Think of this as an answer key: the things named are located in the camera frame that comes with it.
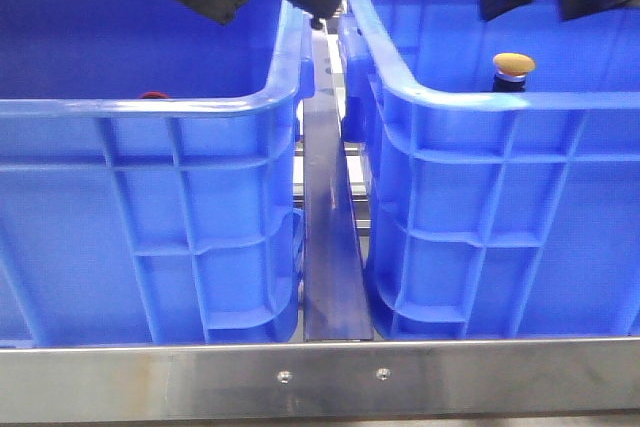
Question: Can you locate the steel divider rail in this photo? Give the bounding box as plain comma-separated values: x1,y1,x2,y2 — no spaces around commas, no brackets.
303,30,374,342

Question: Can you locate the blue plastic bin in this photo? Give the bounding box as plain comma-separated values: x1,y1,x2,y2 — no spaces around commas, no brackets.
1,0,314,348
339,0,639,339

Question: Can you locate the yellow push button switch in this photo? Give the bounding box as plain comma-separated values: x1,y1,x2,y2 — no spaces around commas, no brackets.
492,52,536,93

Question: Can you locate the blue plastic bin right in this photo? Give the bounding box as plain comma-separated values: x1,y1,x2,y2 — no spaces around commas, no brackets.
339,0,639,339

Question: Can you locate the red push button switch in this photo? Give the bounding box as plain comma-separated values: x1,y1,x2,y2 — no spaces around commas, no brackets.
140,91,170,100

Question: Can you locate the blue plastic bin left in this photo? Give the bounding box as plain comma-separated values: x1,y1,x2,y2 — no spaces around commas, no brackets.
1,0,314,348

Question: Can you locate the steel rack frame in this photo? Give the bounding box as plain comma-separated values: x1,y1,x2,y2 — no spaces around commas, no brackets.
1,337,639,423

